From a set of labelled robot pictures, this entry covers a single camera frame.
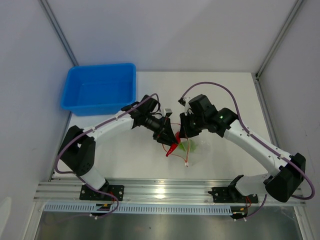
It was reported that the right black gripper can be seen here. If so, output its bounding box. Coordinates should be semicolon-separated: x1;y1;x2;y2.
178;111;207;139

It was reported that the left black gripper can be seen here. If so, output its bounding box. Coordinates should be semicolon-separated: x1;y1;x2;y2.
143;113;178;148

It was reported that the red chili pepper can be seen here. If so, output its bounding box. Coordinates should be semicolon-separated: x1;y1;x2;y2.
165;131;181;157

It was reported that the green grape bunch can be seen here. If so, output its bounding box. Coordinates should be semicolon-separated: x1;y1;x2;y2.
177;139;198;153

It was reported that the clear zip top bag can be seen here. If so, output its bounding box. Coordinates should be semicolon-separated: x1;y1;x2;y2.
161;122;212;168

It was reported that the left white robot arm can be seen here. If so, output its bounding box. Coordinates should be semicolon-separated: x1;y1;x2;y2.
56;93;178;200

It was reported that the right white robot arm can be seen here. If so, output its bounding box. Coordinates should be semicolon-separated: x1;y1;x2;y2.
179;108;306;203

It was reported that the blue plastic bin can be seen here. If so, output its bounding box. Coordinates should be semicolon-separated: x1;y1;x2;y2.
60;63;136;117

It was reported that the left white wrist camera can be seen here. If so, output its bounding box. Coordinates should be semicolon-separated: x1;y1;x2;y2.
163;107;173;118

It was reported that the aluminium mounting rail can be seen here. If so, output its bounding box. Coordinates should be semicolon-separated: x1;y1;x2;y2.
33;177;306;206

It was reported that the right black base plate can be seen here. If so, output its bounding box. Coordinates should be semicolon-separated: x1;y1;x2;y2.
207;186;259;204

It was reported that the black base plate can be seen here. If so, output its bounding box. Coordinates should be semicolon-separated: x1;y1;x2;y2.
207;186;259;204
79;181;125;201

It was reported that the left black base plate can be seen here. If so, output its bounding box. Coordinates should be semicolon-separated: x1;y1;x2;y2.
79;181;125;201

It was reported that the white slotted cable duct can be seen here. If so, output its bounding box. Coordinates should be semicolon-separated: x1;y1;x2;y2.
43;202;233;216

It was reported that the right aluminium frame post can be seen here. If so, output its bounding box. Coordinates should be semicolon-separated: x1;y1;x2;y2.
255;0;307;81

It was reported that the aluminium frame post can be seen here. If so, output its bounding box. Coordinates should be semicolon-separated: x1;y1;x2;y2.
38;0;79;67
255;0;307;81

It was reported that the left aluminium frame post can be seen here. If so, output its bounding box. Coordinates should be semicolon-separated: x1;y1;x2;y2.
38;0;79;67

